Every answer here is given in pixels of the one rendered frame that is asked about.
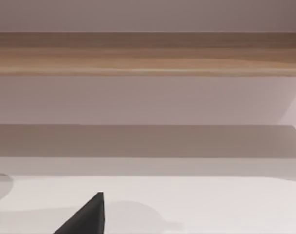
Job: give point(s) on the wooden shelf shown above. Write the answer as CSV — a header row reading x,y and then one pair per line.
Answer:
x,y
148,54

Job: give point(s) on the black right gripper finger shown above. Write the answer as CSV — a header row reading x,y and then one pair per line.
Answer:
x,y
92,217

